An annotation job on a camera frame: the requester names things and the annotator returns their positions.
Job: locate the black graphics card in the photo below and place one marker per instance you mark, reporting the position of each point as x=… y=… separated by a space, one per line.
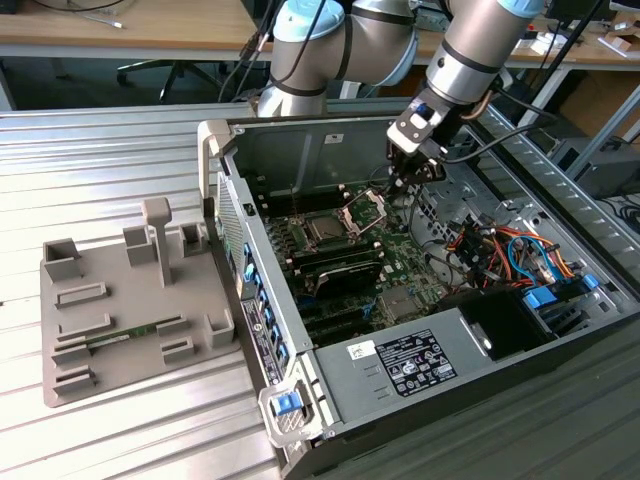
x=350 y=280

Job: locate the white clip RAM slot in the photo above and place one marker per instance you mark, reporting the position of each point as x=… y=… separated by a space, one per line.
x=332 y=254
x=332 y=264

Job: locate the silver pen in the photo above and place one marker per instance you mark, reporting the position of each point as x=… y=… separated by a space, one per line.
x=102 y=20

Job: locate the wooden desk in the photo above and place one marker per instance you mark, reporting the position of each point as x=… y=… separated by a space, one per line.
x=585 y=56
x=150 y=30

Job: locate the grey power supply unit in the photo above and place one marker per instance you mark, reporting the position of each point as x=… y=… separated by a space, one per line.
x=350 y=400

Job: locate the black stand pole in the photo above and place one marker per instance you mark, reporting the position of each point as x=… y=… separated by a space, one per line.
x=545 y=80

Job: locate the black monitor base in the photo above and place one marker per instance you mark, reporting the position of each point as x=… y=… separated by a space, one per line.
x=562 y=10

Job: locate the silver green CPU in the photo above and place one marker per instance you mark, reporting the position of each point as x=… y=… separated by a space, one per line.
x=322 y=231

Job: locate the black clip RAM slot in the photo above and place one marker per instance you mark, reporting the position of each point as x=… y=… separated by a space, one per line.
x=332 y=259
x=332 y=248

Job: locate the metal locking lever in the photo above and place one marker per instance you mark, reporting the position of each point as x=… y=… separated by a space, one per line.
x=293 y=200

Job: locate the small white box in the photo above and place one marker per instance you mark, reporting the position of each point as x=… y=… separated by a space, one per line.
x=531 y=45
x=547 y=47

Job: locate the green motherboard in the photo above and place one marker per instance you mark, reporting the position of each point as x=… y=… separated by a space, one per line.
x=400 y=270

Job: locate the blue plastic tab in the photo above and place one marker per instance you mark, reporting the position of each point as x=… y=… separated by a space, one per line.
x=590 y=281

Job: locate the white certification sticker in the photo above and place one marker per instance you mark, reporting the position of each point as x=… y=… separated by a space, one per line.
x=334 y=140

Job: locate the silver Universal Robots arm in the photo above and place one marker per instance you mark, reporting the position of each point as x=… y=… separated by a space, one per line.
x=470 y=60

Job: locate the grey parts rack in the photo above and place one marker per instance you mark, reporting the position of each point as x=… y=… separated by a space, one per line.
x=125 y=295

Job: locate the green RAM stick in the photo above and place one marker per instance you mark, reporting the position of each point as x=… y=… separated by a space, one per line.
x=130 y=332

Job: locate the blue disk carrier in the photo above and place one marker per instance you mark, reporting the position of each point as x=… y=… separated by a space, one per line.
x=539 y=301

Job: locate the small open cardboard box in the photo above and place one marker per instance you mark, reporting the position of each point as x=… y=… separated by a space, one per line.
x=625 y=45

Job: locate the blue case latch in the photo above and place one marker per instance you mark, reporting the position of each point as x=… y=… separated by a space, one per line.
x=282 y=405

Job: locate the black expansion slot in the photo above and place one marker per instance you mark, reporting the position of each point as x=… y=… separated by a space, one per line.
x=340 y=316
x=345 y=331

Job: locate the open PC case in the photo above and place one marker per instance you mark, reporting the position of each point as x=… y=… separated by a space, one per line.
x=260 y=160

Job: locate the black office chair base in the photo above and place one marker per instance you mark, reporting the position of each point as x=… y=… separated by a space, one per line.
x=176 y=70

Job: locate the grey computer box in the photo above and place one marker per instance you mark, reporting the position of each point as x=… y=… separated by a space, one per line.
x=610 y=170

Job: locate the large brown cardboard box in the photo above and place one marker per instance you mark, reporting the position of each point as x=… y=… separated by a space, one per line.
x=600 y=100

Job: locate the silver metal drive cage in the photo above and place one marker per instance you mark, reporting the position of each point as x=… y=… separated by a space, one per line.
x=465 y=192

